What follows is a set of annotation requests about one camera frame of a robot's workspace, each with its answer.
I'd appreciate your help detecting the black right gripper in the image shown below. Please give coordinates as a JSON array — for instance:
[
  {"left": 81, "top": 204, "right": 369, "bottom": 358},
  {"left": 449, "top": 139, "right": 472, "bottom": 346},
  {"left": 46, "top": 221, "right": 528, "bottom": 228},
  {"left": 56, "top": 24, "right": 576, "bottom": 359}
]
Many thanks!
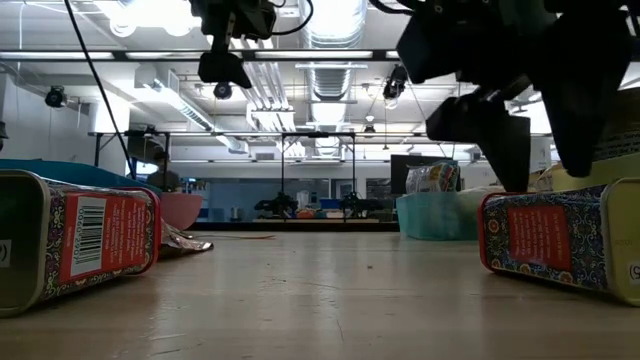
[{"left": 397, "top": 0, "right": 640, "bottom": 194}]

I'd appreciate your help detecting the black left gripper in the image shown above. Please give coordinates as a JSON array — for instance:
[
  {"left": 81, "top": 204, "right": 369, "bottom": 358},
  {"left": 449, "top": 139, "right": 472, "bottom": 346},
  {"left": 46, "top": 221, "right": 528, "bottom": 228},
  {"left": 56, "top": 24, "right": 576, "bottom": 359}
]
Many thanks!
[{"left": 189, "top": 0, "right": 277, "bottom": 90}]

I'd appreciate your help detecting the round silver can white label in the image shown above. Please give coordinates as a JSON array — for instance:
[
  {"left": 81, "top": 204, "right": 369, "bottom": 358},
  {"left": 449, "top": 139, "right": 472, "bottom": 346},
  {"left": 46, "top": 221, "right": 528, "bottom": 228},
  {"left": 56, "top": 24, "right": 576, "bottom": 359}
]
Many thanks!
[{"left": 594, "top": 87, "right": 640, "bottom": 162}]

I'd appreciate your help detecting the brown orange snack pack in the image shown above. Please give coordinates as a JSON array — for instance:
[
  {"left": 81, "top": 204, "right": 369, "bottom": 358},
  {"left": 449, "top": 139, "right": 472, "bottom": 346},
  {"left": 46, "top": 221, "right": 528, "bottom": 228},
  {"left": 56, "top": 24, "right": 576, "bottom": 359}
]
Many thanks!
[{"left": 158, "top": 222, "right": 215, "bottom": 260}]

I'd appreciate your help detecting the yellow plastic tray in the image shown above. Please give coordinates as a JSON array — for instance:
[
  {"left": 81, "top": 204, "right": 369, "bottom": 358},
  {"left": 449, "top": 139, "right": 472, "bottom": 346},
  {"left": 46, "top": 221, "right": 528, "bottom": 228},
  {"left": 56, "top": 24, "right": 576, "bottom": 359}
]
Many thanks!
[{"left": 532, "top": 152, "right": 640, "bottom": 194}]

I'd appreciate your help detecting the colourful snack pack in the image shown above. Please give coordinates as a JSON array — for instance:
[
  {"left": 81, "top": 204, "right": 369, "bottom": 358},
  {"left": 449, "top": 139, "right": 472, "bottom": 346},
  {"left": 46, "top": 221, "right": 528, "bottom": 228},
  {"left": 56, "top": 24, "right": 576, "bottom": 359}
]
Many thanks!
[{"left": 405, "top": 160, "right": 461, "bottom": 195}]

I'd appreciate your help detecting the person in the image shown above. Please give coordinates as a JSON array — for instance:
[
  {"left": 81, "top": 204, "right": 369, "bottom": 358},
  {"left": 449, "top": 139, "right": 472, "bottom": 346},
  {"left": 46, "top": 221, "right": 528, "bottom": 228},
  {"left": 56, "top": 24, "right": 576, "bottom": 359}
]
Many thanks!
[{"left": 145, "top": 149, "right": 182, "bottom": 194}]

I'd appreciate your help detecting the green plastic bin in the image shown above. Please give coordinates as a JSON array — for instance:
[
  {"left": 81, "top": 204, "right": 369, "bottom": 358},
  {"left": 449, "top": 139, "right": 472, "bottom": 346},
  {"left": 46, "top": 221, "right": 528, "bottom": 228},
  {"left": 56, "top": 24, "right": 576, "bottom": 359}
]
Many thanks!
[{"left": 396, "top": 192, "right": 482, "bottom": 242}]

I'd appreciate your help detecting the pink plastic bowl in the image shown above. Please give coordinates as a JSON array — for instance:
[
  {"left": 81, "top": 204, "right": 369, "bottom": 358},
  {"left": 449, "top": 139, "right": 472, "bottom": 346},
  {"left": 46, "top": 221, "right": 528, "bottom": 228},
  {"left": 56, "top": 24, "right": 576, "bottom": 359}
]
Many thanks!
[{"left": 159, "top": 192, "right": 204, "bottom": 232}]

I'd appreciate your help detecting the distant black table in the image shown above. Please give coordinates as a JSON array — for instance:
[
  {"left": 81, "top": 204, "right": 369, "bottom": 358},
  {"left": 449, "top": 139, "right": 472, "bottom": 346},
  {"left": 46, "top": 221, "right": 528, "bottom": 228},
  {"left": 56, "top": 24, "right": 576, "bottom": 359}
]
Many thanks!
[{"left": 189, "top": 217, "right": 401, "bottom": 233}]

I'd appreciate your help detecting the patterned red-lidded tin with barcode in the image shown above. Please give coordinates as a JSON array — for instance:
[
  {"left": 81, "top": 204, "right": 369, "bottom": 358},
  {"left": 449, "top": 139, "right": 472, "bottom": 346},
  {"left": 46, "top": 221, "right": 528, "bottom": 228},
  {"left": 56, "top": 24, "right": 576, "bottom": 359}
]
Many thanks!
[{"left": 0, "top": 169, "right": 163, "bottom": 319}]

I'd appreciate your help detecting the distant black rig frame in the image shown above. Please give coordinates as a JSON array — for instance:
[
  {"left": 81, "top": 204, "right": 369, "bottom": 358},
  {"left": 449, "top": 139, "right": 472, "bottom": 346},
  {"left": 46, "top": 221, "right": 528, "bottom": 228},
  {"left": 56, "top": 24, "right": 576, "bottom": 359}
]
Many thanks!
[
  {"left": 279, "top": 130, "right": 357, "bottom": 221},
  {"left": 89, "top": 129, "right": 172, "bottom": 192}
]

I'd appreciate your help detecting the silver ceiling air duct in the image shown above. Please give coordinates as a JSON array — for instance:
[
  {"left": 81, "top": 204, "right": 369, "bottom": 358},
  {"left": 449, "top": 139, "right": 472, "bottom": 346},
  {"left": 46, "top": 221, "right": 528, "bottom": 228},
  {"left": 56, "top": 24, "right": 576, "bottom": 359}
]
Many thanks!
[{"left": 298, "top": 0, "right": 370, "bottom": 101}]

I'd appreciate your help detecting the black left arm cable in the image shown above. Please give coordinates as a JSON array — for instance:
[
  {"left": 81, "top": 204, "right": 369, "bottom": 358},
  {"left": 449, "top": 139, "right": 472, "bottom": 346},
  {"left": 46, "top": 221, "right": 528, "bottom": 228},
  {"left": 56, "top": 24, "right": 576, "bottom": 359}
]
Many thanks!
[{"left": 63, "top": 0, "right": 137, "bottom": 180}]

